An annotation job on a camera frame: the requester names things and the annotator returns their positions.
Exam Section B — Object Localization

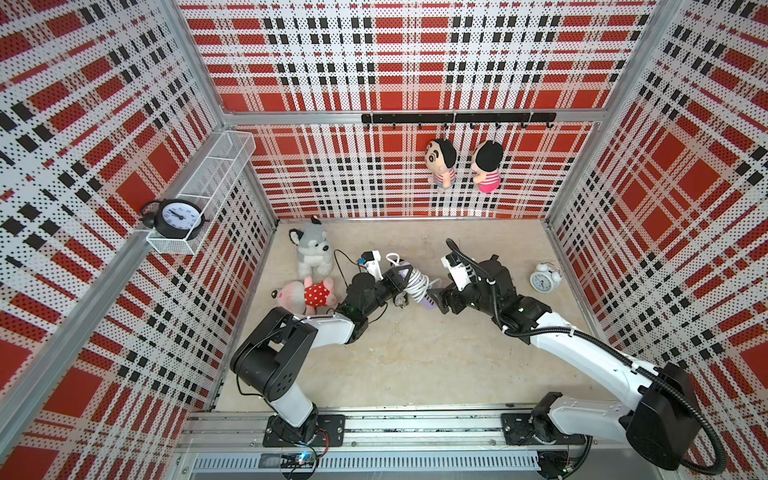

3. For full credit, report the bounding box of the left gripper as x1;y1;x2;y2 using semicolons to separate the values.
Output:
362;264;412;318

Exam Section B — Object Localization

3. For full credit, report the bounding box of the purple power strip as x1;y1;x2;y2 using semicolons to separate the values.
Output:
405;269;441;310

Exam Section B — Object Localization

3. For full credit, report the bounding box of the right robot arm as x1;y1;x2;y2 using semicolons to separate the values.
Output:
429;251;727;476

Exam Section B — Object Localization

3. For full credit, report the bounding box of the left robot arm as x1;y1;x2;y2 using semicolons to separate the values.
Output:
230;264;415;445

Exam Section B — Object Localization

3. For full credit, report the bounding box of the grey husky plush toy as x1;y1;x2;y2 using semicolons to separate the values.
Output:
289;216;333;279

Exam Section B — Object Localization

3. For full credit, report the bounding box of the pink strawberry plush toy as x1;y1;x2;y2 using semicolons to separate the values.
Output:
271;277;339;316

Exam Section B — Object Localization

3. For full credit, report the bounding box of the white alarm clock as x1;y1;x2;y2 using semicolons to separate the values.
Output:
529;262;563;294

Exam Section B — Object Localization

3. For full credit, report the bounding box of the hanging doll striped shirt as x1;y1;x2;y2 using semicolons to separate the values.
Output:
424;139;457;192

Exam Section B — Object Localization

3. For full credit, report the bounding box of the hanging doll pink shirt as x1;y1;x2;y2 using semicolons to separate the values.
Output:
471;140;504;194

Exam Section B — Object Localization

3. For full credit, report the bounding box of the black alarm clock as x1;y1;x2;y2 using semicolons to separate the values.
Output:
140;199;206;240

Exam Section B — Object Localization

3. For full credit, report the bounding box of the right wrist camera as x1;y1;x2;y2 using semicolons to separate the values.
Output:
441;238;479;292

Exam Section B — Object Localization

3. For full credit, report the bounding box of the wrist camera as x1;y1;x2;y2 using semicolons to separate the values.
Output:
441;238;479;292
357;250;383;281

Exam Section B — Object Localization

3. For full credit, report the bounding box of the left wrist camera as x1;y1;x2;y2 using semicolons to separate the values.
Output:
357;250;383;281

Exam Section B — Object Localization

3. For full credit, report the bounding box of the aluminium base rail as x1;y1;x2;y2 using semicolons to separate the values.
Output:
166;404;679;479

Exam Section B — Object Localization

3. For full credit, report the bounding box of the black hook rail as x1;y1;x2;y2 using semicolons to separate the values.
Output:
361;112;557;126

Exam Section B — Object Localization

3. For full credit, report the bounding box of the white wire mesh shelf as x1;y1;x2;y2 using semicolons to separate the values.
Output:
147;130;255;255

